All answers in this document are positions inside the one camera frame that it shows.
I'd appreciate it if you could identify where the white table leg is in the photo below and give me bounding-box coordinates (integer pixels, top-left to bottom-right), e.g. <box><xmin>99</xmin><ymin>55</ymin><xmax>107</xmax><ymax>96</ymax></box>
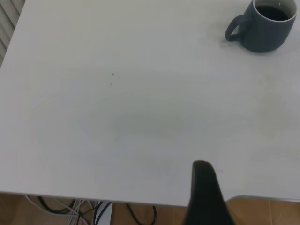
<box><xmin>92</xmin><ymin>201</ymin><xmax>113</xmax><ymax>225</ymax></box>

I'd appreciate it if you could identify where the white slatted radiator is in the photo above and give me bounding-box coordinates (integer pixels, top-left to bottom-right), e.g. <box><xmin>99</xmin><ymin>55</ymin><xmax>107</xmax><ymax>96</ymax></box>
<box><xmin>0</xmin><ymin>0</ymin><xmax>25</xmax><ymax>69</ymax></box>

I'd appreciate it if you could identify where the grey adjacent table edge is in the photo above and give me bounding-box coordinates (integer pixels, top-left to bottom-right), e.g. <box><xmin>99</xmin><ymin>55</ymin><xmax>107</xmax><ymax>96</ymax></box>
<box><xmin>225</xmin><ymin>195</ymin><xmax>300</xmax><ymax>203</ymax></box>

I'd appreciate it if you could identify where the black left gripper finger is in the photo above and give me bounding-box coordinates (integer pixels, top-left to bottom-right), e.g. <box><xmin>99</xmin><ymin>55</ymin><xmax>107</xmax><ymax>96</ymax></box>
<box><xmin>182</xmin><ymin>160</ymin><xmax>236</xmax><ymax>225</ymax></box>

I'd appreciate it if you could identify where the white cable bundle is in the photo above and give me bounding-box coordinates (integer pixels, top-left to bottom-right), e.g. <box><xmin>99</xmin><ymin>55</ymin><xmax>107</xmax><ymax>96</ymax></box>
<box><xmin>23</xmin><ymin>194</ymin><xmax>85</xmax><ymax>225</ymax></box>

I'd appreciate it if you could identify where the black floor cable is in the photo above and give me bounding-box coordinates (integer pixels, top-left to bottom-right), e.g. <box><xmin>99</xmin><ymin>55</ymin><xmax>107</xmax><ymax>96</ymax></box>
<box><xmin>125</xmin><ymin>203</ymin><xmax>157</xmax><ymax>225</ymax></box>
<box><xmin>37</xmin><ymin>196</ymin><xmax>77</xmax><ymax>214</ymax></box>

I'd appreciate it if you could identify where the dark grey coffee mug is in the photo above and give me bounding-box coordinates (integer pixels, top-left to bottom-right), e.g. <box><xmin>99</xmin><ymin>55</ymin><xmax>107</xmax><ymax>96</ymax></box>
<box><xmin>224</xmin><ymin>0</ymin><xmax>298</xmax><ymax>53</ymax></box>

